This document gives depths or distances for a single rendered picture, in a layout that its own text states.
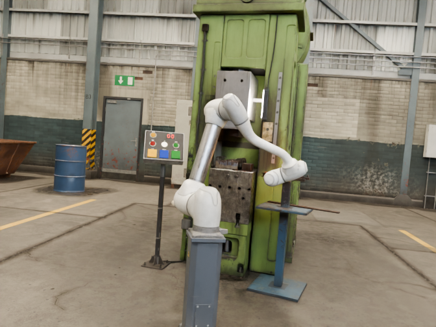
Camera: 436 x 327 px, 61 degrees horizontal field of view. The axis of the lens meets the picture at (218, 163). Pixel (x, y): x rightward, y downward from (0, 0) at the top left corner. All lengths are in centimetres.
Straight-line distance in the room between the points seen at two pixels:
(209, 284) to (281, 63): 201
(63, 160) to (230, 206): 482
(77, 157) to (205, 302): 563
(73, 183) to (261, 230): 484
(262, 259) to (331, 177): 613
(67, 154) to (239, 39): 479
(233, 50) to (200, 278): 210
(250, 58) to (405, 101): 680
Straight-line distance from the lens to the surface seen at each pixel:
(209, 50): 354
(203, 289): 220
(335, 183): 940
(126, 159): 988
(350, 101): 949
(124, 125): 990
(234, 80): 327
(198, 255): 213
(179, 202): 228
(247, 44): 348
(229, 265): 332
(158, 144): 324
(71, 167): 749
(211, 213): 209
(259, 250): 343
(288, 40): 344
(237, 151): 370
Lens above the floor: 113
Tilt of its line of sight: 3 degrees down
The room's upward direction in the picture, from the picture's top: 4 degrees clockwise
